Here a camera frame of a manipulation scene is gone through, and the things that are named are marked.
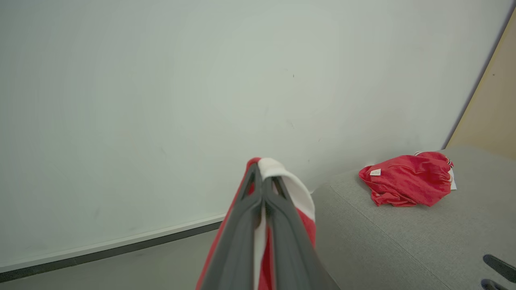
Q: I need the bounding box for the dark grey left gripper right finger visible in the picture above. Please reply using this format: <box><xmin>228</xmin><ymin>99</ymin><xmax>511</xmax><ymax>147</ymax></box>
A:
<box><xmin>263</xmin><ymin>176</ymin><xmax>342</xmax><ymax>290</ymax></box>

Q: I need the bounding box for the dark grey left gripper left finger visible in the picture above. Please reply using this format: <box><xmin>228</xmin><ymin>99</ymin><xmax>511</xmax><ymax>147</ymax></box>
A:
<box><xmin>200</xmin><ymin>162</ymin><xmax>263</xmax><ymax>290</ymax></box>

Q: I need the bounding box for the red and white garment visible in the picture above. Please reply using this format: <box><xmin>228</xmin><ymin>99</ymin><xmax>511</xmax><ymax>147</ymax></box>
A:
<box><xmin>196</xmin><ymin>157</ymin><xmax>317</xmax><ymax>290</ymax></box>

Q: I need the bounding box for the red lettered jersey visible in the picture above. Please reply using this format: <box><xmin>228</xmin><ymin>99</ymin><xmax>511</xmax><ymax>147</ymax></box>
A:
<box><xmin>358</xmin><ymin>151</ymin><xmax>457</xmax><ymax>207</ymax></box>

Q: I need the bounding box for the grey fabric sofa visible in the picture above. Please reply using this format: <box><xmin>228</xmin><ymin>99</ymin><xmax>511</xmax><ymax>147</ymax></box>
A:
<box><xmin>310</xmin><ymin>146</ymin><xmax>516</xmax><ymax>290</ymax></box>

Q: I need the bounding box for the white and black baseboard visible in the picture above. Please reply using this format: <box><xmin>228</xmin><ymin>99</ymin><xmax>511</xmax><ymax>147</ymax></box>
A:
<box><xmin>0</xmin><ymin>213</ymin><xmax>226</xmax><ymax>283</ymax></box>

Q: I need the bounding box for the beige partition panel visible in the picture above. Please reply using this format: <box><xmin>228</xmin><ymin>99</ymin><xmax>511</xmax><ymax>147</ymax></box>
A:
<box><xmin>447</xmin><ymin>8</ymin><xmax>516</xmax><ymax>161</ymax></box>

